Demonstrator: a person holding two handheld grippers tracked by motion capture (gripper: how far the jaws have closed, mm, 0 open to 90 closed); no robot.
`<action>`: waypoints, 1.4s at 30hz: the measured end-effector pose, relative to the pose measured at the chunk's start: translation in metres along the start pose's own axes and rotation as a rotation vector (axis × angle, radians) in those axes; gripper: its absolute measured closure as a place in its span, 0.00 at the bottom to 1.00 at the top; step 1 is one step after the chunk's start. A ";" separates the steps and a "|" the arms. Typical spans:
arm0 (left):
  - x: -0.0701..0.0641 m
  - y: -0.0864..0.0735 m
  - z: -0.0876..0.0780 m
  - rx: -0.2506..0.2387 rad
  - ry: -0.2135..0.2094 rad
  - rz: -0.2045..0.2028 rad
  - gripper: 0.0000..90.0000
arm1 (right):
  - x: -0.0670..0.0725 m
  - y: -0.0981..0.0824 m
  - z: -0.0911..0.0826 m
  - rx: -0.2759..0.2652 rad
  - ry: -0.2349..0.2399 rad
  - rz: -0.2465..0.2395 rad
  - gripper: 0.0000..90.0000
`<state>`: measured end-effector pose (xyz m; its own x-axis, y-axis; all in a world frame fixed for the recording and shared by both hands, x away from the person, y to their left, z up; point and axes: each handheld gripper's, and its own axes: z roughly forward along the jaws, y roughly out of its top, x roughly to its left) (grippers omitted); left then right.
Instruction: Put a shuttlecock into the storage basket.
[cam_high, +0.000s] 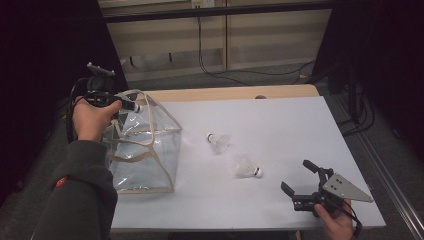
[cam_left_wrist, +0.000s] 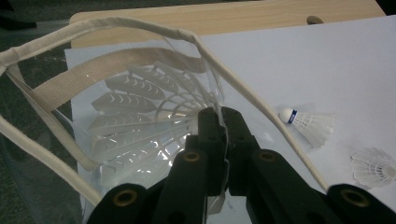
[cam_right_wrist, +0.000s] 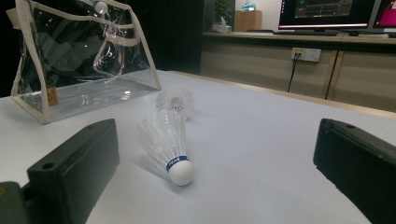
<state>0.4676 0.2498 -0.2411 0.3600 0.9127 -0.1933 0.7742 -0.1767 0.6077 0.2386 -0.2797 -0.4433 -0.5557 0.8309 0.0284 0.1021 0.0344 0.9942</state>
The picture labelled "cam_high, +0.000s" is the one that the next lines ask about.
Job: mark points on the beige wooden cabinet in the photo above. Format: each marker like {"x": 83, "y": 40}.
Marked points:
{"x": 266, "y": 40}

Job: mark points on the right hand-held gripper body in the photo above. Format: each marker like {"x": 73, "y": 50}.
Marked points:
{"x": 340, "y": 188}

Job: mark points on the white table mat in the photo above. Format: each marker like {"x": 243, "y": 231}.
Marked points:
{"x": 266, "y": 126}

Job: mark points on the person's left hand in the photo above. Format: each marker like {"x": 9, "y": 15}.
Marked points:
{"x": 91, "y": 121}

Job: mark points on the metal floor rail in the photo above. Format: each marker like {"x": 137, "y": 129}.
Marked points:
{"x": 393, "y": 186}

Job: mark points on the black metal stand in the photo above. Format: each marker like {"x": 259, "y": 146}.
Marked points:
{"x": 352, "y": 96}

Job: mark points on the black curtain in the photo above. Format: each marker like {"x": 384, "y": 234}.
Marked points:
{"x": 393, "y": 50}
{"x": 43, "y": 50}

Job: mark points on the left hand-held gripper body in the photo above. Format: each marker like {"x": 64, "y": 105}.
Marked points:
{"x": 100, "y": 85}

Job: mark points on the white wall socket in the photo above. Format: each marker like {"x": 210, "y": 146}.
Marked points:
{"x": 203, "y": 3}

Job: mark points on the clear plastic bag beige trim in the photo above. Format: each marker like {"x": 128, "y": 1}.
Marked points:
{"x": 146, "y": 166}

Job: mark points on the person's right hand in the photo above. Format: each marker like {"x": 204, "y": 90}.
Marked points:
{"x": 338, "y": 226}

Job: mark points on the small brown object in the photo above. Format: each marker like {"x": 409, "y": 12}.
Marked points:
{"x": 260, "y": 97}

